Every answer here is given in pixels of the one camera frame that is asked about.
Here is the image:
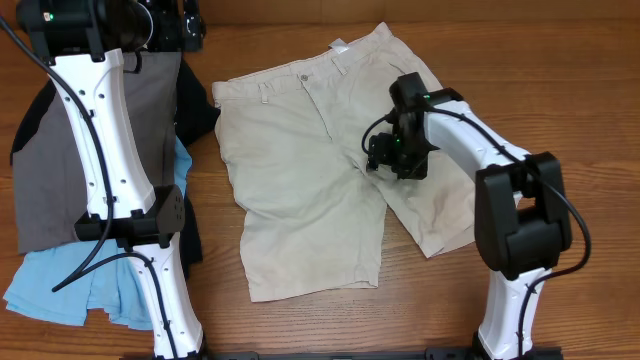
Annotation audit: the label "beige khaki shorts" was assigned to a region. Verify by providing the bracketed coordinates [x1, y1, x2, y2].
[212, 24, 474, 302]

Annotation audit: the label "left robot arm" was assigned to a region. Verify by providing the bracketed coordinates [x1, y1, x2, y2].
[16, 0, 208, 359]

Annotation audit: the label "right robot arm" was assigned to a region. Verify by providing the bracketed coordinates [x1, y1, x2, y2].
[361, 73, 572, 359]

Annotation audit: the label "black garment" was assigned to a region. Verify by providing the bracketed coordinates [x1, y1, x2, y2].
[10, 54, 221, 279]

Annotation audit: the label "grey shorts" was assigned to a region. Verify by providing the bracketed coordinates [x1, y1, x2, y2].
[12, 49, 182, 254]

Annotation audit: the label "light blue shorts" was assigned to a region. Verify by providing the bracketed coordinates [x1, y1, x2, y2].
[2, 137, 194, 332]

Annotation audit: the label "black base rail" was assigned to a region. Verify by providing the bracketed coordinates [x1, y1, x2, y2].
[119, 345, 566, 360]

